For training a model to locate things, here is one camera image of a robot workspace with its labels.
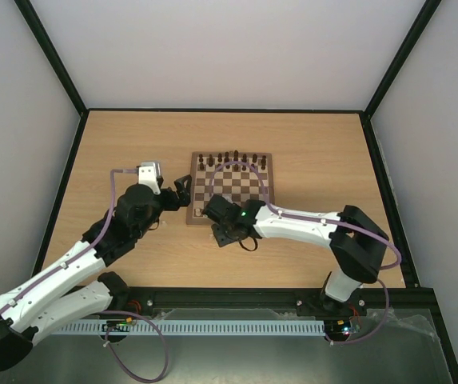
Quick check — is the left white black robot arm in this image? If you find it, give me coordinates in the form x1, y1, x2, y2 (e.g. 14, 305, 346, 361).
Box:
0, 168, 192, 371

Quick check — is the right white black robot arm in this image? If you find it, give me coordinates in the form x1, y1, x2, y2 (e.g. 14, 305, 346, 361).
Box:
202, 194, 389, 314

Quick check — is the wooden chess board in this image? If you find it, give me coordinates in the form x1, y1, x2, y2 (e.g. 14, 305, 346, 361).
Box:
186, 150, 274, 226

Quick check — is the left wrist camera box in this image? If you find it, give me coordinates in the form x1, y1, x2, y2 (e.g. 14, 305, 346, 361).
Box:
137, 161, 164, 195

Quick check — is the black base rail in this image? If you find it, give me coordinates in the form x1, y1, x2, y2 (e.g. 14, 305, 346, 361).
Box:
129, 287, 321, 310

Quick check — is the light blue slotted cable duct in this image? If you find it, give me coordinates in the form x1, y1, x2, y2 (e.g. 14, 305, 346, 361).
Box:
54, 319, 325, 337

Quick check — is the black enclosure frame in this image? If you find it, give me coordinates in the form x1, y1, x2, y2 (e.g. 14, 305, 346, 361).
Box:
0, 0, 458, 384

